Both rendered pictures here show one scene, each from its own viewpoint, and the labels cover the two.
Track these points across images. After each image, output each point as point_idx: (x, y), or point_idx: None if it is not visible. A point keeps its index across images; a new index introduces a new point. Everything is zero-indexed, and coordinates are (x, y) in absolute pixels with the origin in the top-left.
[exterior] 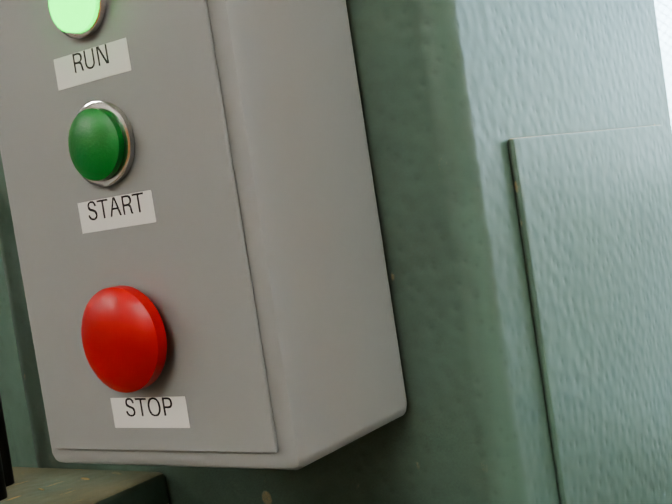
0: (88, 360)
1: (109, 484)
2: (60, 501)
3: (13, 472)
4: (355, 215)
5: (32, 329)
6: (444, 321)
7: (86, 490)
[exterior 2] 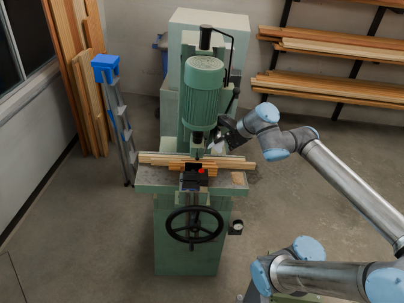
0: (232, 69)
1: (222, 82)
2: (226, 83)
3: (222, 88)
4: None
5: (231, 70)
6: None
7: (223, 83)
